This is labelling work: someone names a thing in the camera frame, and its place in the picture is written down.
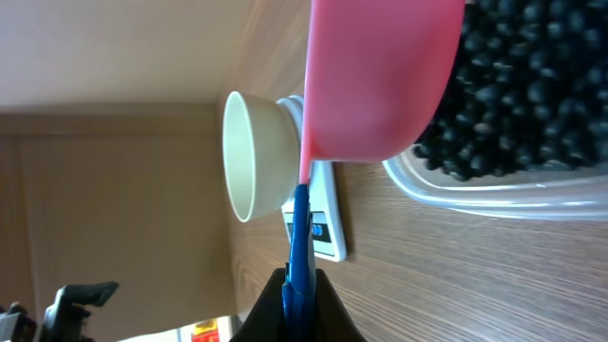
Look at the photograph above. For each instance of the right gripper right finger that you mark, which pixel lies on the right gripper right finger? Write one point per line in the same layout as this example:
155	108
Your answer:
332	322

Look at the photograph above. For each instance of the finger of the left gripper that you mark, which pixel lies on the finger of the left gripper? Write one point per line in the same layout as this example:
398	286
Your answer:
64	320

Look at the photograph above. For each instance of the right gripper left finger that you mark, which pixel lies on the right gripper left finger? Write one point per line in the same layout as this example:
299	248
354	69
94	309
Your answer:
265	322

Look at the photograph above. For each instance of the pink scoop blue handle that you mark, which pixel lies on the pink scoop blue handle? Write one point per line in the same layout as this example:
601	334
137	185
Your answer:
376	71

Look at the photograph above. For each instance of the white digital kitchen scale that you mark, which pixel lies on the white digital kitchen scale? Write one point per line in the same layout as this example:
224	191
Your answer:
327	229

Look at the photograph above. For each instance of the white bowl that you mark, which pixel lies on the white bowl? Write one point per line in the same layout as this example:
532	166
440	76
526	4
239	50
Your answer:
260	153

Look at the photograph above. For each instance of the red yellow background object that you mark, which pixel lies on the red yellow background object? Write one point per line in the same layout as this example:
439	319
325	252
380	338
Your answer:
206	331

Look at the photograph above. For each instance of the clear plastic container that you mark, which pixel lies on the clear plastic container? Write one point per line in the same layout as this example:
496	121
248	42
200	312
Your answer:
547	193

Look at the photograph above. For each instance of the black beans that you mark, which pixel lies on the black beans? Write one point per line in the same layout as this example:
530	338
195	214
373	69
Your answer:
527	91

